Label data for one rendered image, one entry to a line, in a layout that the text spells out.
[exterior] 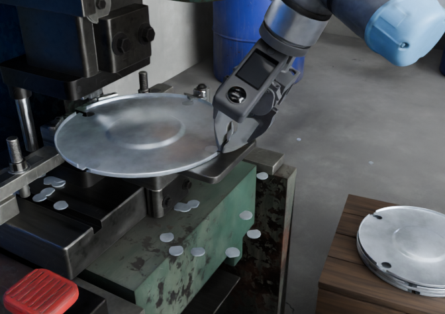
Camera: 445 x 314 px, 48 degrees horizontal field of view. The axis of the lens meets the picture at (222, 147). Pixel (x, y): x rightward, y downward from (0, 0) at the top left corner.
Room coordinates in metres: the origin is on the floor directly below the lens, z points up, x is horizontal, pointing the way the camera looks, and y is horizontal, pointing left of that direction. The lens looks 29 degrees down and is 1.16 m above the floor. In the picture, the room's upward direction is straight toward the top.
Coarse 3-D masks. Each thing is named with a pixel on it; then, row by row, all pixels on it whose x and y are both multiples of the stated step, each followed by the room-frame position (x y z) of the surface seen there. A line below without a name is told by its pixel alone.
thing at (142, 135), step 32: (128, 96) 0.87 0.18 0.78; (160, 96) 0.87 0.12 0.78; (64, 128) 0.74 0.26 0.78; (96, 128) 0.74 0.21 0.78; (128, 128) 0.73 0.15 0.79; (160, 128) 0.73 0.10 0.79; (192, 128) 0.74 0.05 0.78; (96, 160) 0.64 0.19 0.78; (128, 160) 0.64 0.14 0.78; (160, 160) 0.64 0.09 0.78; (192, 160) 0.64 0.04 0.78
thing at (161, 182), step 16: (224, 160) 0.64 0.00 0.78; (240, 160) 0.65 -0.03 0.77; (160, 176) 0.67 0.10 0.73; (176, 176) 0.71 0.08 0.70; (192, 176) 0.61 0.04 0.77; (208, 176) 0.59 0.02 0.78; (224, 176) 0.61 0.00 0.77; (160, 192) 0.67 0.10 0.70; (176, 192) 0.71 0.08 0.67; (160, 208) 0.67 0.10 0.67
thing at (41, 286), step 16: (32, 272) 0.42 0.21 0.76; (48, 272) 0.42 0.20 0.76; (16, 288) 0.40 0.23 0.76; (32, 288) 0.40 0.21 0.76; (48, 288) 0.40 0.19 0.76; (64, 288) 0.40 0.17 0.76; (16, 304) 0.38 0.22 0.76; (32, 304) 0.38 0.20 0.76; (48, 304) 0.38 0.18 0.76; (64, 304) 0.38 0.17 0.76
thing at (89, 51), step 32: (96, 0) 0.71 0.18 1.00; (128, 0) 0.79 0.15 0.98; (32, 32) 0.74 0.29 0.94; (64, 32) 0.70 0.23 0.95; (96, 32) 0.71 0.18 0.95; (128, 32) 0.73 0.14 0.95; (32, 64) 0.74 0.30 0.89; (64, 64) 0.71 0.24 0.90; (96, 64) 0.71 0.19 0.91; (128, 64) 0.73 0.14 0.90
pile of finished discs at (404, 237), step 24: (384, 216) 1.03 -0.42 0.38; (408, 216) 1.03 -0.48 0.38; (432, 216) 1.03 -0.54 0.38; (360, 240) 0.93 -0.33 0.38; (384, 240) 0.94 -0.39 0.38; (408, 240) 0.93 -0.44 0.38; (432, 240) 0.93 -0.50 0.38; (384, 264) 0.86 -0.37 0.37; (408, 264) 0.85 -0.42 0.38; (432, 264) 0.85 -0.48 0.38; (408, 288) 0.80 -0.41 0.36; (432, 288) 0.78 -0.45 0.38
